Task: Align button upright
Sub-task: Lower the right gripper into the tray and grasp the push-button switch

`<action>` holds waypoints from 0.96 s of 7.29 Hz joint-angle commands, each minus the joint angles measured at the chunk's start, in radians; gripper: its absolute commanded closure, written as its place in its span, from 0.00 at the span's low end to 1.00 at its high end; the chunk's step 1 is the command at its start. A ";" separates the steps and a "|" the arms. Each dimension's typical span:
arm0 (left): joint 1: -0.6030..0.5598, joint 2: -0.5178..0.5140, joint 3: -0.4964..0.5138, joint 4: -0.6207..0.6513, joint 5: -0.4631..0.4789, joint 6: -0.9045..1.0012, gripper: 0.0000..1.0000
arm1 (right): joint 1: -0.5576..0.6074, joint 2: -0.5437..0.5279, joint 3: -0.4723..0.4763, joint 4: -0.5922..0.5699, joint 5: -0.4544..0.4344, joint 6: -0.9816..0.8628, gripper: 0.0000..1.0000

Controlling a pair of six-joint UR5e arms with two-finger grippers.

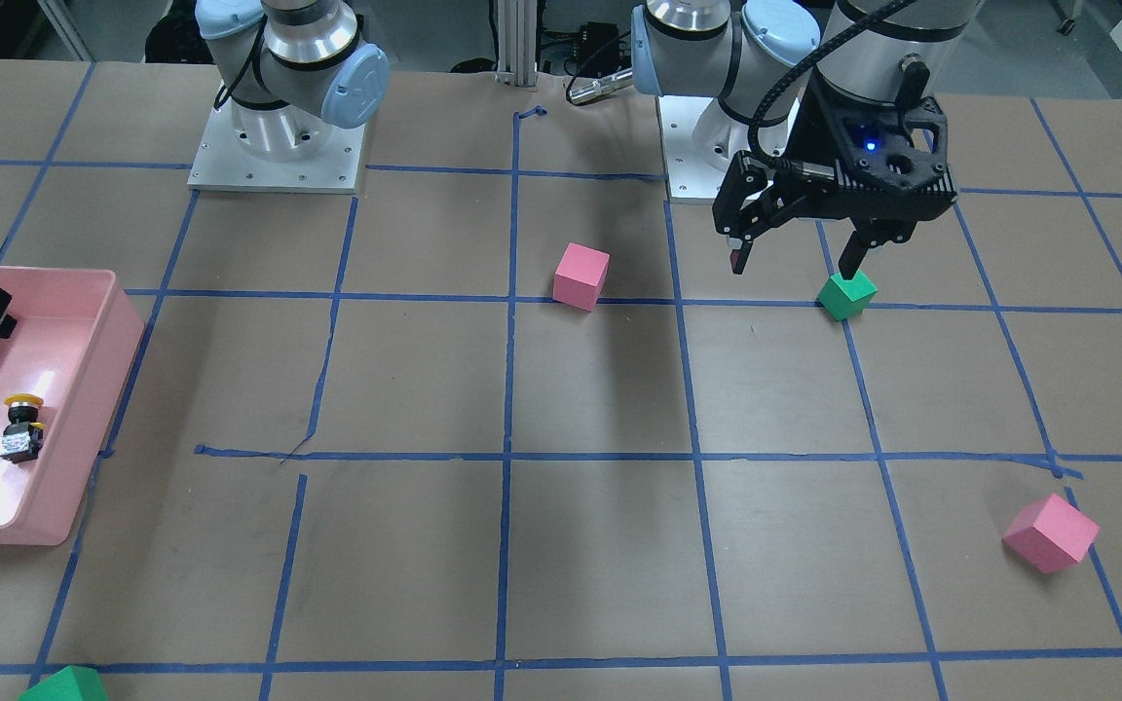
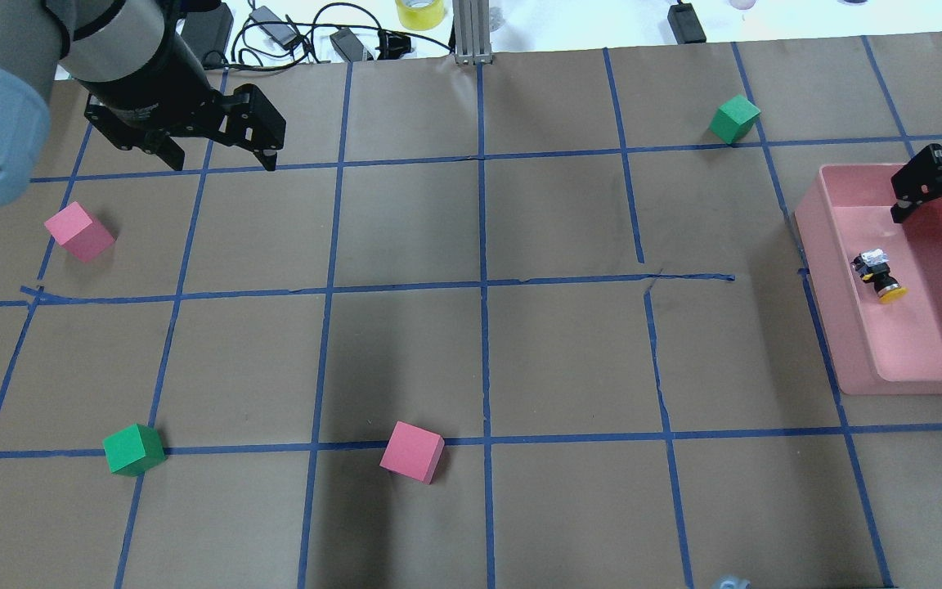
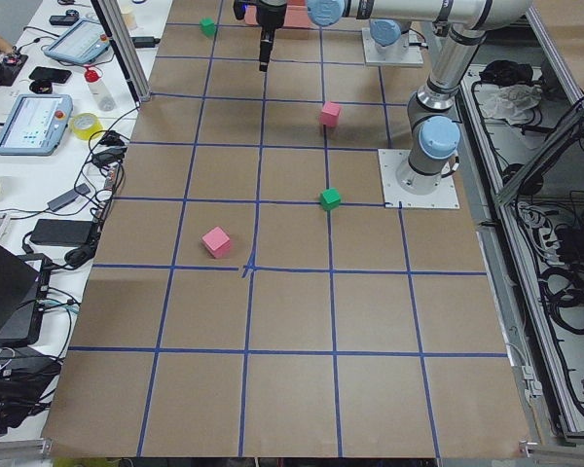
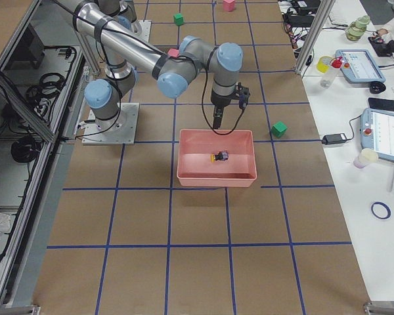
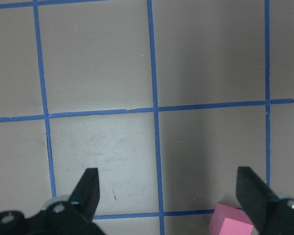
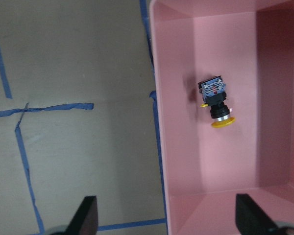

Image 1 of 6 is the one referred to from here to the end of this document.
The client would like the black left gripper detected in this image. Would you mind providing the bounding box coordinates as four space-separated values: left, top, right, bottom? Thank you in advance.
712 93 958 280

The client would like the yellow push button switch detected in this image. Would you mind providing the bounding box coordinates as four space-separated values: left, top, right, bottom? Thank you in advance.
0 393 45 464

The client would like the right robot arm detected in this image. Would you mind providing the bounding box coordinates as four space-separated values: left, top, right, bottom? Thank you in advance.
0 1 389 319

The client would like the green foam cube near left arm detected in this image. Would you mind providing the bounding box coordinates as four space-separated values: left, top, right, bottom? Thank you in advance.
816 271 879 322

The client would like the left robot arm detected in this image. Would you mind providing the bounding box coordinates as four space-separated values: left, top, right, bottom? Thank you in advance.
629 1 981 279

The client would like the pink plastic bin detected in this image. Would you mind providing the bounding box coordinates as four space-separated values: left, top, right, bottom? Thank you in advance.
0 266 142 546

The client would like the pink foam cube centre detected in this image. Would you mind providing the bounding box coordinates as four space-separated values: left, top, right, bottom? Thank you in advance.
551 242 611 314

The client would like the pink foam cube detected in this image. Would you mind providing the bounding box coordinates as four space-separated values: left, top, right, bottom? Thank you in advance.
1002 494 1101 575
551 242 611 314

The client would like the pink foam cube far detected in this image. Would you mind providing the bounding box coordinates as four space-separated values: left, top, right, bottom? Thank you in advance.
1002 494 1101 575

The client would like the green foam cube near bin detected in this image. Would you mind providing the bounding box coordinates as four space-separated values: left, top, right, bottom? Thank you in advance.
18 666 110 701

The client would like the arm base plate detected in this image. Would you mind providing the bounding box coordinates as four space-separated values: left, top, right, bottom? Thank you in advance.
187 99 378 195
657 96 748 204

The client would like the aluminium frame post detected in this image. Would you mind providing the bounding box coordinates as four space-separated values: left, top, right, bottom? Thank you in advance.
493 0 540 92

